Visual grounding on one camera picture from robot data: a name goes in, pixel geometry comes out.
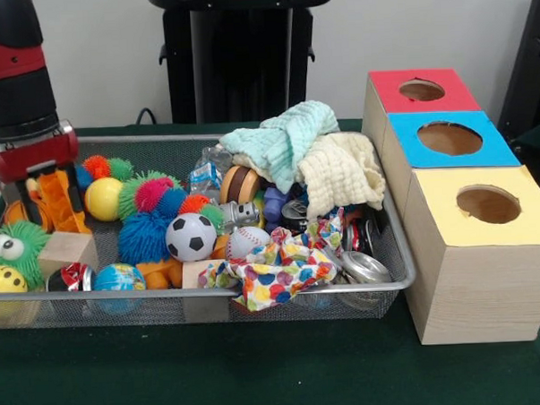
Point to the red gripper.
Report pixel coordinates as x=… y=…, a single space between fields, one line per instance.
x=30 y=154

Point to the orange plastic tray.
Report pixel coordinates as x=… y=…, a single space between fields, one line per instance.
x=57 y=198

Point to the multicolour spiky caterpillar toy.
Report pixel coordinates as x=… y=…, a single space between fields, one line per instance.
x=157 y=194

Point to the light blue waffle cloth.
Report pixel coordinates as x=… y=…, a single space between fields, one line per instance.
x=290 y=143

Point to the cream waffle cloth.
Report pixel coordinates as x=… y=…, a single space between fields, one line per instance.
x=340 y=172

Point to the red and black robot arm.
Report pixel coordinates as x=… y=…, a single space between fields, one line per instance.
x=13 y=65

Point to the clear mesh bin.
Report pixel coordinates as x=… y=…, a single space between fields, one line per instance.
x=346 y=304

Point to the wooden box with three holes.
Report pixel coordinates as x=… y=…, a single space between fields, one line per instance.
x=480 y=292

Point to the plain yellow ball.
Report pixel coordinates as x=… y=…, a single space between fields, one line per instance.
x=103 y=198

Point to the green googly-eyed puffer ball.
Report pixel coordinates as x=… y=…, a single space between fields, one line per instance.
x=12 y=249

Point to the large blue spiky ball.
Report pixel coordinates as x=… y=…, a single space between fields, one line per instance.
x=141 y=239

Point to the black and white soccer ball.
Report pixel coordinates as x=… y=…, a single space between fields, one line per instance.
x=191 y=237

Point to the white baseball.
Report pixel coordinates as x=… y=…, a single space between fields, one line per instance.
x=247 y=241

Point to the colourful spotted cloth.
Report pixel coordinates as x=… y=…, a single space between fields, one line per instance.
x=273 y=278

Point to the dark green table cloth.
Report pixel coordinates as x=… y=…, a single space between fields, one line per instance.
x=214 y=371

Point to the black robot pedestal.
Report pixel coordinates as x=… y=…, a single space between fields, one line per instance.
x=246 y=78

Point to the black furniture frame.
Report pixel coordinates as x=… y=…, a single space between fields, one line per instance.
x=528 y=65

